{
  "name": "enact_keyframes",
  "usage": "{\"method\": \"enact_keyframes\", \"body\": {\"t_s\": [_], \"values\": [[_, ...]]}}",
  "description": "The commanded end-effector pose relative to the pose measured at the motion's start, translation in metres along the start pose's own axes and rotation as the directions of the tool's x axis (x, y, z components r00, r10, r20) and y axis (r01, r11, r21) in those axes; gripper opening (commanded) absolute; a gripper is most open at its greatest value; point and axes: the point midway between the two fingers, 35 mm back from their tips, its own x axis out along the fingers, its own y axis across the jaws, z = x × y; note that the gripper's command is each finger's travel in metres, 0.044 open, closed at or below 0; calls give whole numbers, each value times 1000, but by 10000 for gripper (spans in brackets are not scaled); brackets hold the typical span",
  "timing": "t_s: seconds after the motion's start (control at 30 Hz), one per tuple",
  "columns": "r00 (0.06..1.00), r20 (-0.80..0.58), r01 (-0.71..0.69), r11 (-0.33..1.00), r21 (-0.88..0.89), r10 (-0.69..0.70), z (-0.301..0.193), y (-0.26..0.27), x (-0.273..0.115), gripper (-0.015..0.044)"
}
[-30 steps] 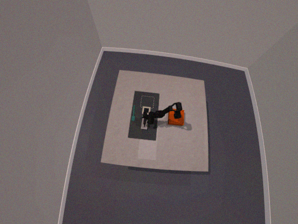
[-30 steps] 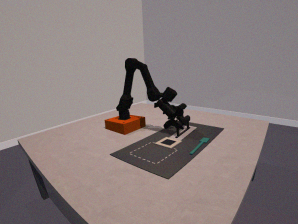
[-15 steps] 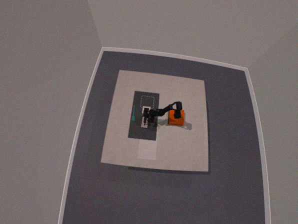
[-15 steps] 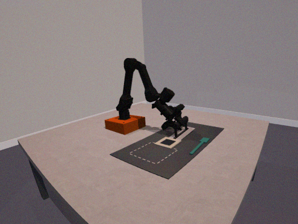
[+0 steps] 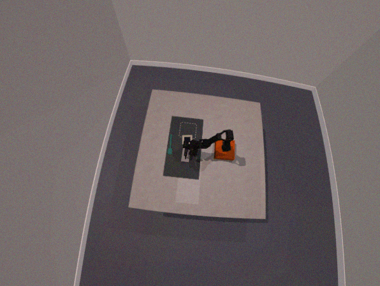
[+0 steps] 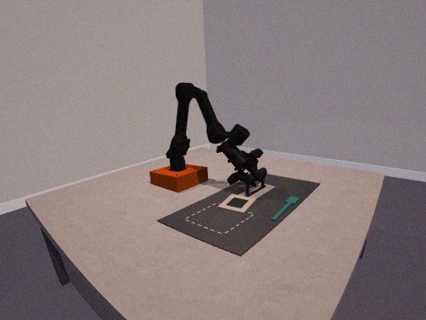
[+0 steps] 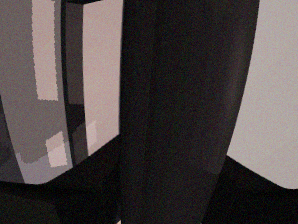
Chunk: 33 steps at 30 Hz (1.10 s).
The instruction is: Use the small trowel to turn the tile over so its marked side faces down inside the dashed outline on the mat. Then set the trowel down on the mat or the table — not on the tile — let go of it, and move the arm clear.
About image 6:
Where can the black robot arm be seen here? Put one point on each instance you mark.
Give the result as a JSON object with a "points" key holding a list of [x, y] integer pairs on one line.
{"points": [[216, 133]]}

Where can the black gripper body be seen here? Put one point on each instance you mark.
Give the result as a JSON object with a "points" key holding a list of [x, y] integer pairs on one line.
{"points": [[240, 162]]}

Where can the beige square tile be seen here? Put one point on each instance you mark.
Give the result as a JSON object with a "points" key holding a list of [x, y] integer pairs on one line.
{"points": [[237, 203]]}

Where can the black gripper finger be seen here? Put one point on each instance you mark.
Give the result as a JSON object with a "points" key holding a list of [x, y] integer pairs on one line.
{"points": [[241, 178], [252, 168]]}

